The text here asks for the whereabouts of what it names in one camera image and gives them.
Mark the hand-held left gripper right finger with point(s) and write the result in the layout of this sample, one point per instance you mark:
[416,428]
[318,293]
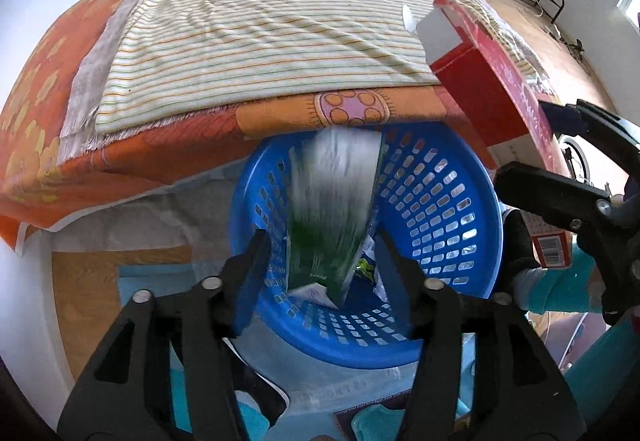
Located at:
[407,291]

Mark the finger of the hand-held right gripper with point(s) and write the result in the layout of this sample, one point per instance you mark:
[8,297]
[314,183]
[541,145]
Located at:
[595,121]
[545,193]

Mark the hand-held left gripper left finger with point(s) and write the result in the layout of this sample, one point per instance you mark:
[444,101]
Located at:
[250,281]

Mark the light blue floor mat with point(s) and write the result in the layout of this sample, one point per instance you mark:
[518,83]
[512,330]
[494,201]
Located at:
[150,281]

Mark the striped towel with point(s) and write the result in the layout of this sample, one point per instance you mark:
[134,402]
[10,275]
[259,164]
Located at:
[250,41]

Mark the green and white box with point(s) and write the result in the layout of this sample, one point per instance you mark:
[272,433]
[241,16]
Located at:
[330,201]

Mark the blue plastic basket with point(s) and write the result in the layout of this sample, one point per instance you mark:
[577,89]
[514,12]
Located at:
[350,356]

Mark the white plastic sheet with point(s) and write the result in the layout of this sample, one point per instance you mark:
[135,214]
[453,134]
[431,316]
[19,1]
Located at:
[150,221]

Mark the orange floral blanket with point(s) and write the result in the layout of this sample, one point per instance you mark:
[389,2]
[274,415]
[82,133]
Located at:
[50,121]

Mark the red cardboard box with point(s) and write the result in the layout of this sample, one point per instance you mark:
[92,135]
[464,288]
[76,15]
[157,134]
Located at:
[480,91]

